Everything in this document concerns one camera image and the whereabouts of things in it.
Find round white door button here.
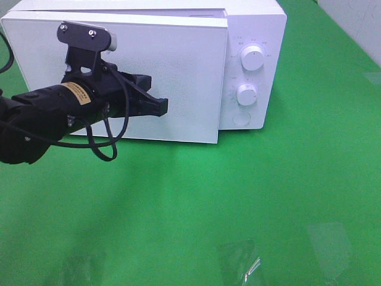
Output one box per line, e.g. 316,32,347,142
233,111,251,126

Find white microwave oven body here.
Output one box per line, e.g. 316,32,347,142
6,1,287,131

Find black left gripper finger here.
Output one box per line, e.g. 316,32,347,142
117,72,168,117
57,21,117,73

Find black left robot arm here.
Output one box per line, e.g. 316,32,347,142
1,21,145,164

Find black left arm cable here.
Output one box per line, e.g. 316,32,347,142
0,31,130,163

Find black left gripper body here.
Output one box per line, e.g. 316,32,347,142
61,61,140,118

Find white microwave knob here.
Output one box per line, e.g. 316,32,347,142
241,44,264,72
236,84,258,106

